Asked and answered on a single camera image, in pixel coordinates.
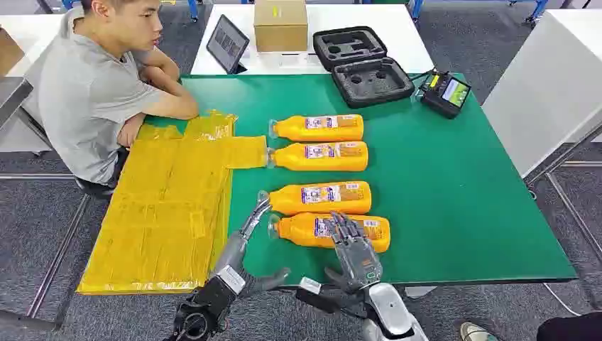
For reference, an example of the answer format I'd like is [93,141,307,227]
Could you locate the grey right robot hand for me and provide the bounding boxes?
[323,212,383,293]

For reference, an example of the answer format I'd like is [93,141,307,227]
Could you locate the seated person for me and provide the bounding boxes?
[21,0,201,187]

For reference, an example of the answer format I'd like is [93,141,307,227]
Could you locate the black stool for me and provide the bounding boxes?
[74,175,116,200]

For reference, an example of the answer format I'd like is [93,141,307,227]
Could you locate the green table mat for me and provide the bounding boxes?
[143,72,579,287]

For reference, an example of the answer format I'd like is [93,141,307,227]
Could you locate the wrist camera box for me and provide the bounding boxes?
[217,266,247,295]
[299,277,322,296]

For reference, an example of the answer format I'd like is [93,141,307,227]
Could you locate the black foam carrying case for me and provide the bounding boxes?
[312,26,416,109]

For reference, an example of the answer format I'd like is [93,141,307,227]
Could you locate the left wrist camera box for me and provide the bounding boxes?
[217,266,247,295]

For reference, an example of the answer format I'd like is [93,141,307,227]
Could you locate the person's dark trouser leg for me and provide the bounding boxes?
[536,313,602,341]

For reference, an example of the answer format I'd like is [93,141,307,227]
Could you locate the yellow plastic sheet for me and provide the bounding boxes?
[76,110,269,296]

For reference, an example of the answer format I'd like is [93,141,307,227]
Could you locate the orange drink bottle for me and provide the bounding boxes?
[256,180,373,217]
[268,114,366,143]
[266,141,370,173]
[267,212,392,254]

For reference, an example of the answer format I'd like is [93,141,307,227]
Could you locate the brown cardboard box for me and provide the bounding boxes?
[253,0,309,53]

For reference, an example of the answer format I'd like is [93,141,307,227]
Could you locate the person's shoe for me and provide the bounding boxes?
[459,322,500,341]

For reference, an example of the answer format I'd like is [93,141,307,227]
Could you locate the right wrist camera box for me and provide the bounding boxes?
[299,277,322,296]

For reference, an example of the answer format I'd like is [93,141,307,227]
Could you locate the black tablet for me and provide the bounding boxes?
[206,13,251,75]

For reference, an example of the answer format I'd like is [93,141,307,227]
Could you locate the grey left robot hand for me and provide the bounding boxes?
[212,193,292,295]

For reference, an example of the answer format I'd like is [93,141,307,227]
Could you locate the large white table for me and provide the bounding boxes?
[481,8,602,179]

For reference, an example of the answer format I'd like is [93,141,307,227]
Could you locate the black remote controller with screen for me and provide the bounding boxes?
[416,69,473,120]

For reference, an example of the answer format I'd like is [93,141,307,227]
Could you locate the white desk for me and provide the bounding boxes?
[0,13,65,154]

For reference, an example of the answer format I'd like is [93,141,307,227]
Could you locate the white floor cable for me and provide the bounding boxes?
[543,282,583,317]

